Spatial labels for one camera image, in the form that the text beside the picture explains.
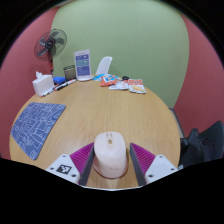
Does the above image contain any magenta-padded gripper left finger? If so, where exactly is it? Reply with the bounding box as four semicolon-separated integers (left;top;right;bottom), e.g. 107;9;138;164
45;142;96;187

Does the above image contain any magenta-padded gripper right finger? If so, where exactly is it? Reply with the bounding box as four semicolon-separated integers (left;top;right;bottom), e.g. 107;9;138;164
128;142;179;187

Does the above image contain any pale pink computer mouse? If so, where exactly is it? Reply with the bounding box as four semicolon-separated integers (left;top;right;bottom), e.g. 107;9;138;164
92;131;129;180

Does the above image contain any blue patterned mouse pad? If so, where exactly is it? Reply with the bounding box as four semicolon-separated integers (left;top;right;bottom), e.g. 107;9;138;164
10;101;67;161

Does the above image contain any black office chair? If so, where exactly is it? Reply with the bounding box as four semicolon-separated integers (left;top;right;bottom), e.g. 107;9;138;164
178;120;224;169

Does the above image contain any white marker with red cap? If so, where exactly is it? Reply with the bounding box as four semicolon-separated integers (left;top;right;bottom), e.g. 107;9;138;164
40;85;60;98

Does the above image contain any black marker with red cap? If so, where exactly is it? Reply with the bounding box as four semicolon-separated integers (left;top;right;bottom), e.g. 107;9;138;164
53;78;77;92

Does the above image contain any red and white snack packet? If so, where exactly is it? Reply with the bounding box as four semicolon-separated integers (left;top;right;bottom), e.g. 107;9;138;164
128;78;147;94

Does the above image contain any white tissue box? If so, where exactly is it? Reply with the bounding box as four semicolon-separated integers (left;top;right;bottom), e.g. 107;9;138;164
32;70;55;97

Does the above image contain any blue whiteboard eraser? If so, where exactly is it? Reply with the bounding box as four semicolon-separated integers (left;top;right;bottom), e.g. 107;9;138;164
53;76;67;85

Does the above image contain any light blue packet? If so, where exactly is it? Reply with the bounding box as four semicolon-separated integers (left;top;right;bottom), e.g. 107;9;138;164
92;73;105;82

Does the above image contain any black mesh pen cup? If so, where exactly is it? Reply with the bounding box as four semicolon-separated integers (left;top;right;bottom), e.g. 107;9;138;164
63;64;77;82

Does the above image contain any orange snack packet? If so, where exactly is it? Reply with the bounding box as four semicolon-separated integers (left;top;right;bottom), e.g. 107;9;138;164
100;74;120;88

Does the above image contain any acrylic sign stand blue card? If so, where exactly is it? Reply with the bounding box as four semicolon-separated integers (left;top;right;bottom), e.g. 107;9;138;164
73;49;94;82

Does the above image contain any white plastic chair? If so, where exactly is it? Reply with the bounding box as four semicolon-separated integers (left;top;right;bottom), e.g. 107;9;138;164
95;56;113;76

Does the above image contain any black standing fan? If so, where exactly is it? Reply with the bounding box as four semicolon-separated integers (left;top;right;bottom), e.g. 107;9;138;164
33;28;68;76

